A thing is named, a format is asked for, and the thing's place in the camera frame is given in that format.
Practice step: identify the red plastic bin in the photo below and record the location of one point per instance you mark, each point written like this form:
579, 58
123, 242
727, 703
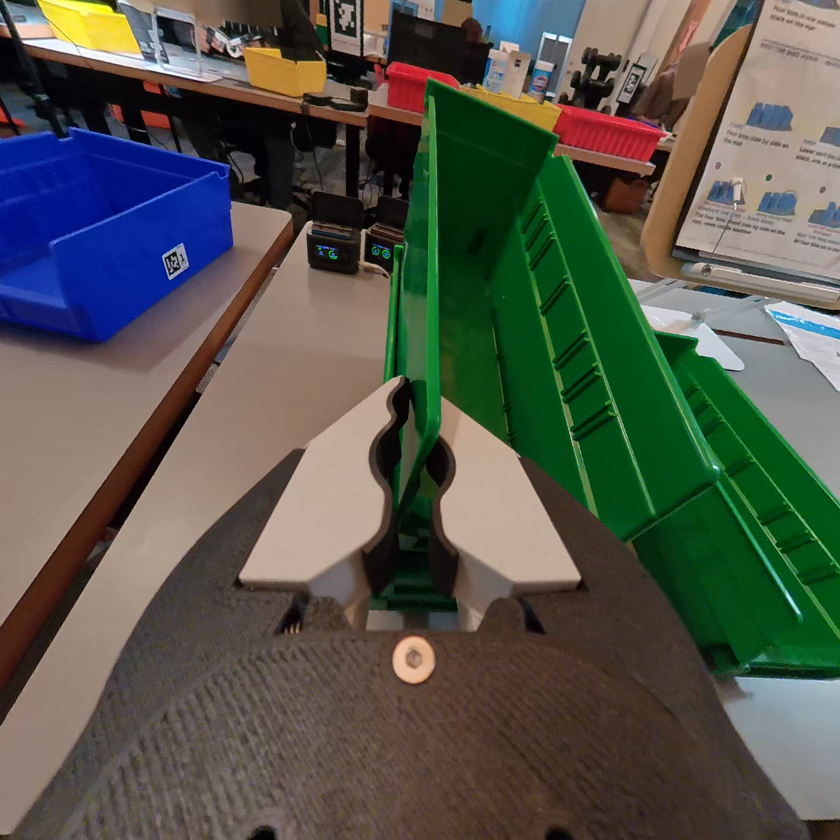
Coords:
407, 88

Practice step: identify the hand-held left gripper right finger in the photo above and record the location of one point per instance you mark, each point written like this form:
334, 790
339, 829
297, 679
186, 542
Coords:
512, 531

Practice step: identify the grey desk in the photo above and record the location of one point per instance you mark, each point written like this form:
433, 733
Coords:
295, 394

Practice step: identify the black dumbbell set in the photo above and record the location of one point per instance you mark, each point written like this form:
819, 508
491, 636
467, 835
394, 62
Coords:
590, 79

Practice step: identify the yellow divided tray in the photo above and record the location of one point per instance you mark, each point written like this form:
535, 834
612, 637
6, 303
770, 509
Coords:
525, 105

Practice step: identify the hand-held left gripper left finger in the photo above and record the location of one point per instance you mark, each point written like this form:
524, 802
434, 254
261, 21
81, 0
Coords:
315, 512

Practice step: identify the yellow plastic bin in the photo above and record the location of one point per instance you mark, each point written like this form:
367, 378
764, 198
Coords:
282, 75
85, 26

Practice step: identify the long wooden workbench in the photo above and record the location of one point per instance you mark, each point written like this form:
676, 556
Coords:
334, 118

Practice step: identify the small framed tag sign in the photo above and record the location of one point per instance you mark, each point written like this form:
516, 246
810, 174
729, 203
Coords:
631, 82

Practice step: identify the black monitor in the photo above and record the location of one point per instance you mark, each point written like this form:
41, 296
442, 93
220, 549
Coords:
426, 46

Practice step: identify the white blue paper sheet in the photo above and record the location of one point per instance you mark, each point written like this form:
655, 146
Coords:
814, 354

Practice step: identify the white carton box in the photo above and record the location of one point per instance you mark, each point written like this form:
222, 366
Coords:
508, 65

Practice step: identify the red ribbed basket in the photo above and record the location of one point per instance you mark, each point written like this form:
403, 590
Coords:
610, 134

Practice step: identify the blue plastic bin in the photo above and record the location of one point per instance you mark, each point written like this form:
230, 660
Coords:
98, 197

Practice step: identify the wooden document stand acrylic base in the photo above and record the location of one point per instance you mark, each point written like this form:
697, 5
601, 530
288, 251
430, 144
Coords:
177, 36

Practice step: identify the black flat device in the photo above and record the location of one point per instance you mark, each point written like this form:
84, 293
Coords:
341, 103

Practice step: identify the black tripod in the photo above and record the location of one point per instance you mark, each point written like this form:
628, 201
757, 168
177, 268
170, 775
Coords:
43, 105

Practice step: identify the black white tag sign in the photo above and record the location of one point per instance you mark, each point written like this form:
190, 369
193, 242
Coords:
346, 19

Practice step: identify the black battery charging case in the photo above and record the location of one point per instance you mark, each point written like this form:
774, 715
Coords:
333, 229
384, 233

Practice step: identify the printed instruction sheet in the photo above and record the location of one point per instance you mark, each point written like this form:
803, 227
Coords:
774, 164

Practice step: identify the instruction sheet on white stand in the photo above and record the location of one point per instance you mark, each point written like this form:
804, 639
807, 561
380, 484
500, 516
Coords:
663, 216

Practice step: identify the green plastic bin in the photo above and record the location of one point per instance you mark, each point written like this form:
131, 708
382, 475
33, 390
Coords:
413, 600
472, 315
722, 577

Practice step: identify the white wipes canister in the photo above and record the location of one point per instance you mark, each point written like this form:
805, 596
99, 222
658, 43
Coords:
544, 82

